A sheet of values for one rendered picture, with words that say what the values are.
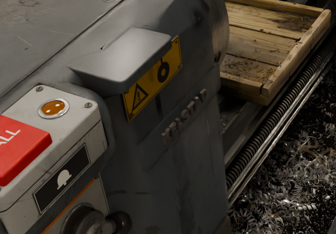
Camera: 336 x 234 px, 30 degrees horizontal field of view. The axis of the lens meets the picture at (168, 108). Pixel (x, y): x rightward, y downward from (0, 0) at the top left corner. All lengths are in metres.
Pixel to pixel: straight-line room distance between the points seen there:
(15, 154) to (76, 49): 0.17
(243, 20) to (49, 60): 0.79
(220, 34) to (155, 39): 0.33
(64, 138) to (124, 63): 0.11
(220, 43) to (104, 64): 0.38
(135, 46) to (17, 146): 0.18
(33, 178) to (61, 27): 0.22
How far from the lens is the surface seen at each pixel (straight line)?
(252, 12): 1.40
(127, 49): 0.63
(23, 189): 0.52
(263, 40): 1.31
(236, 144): 1.12
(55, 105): 0.57
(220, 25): 0.96
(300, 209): 1.36
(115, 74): 0.60
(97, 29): 0.68
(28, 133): 0.54
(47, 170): 0.54
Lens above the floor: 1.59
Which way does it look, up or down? 38 degrees down
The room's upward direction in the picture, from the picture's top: 9 degrees counter-clockwise
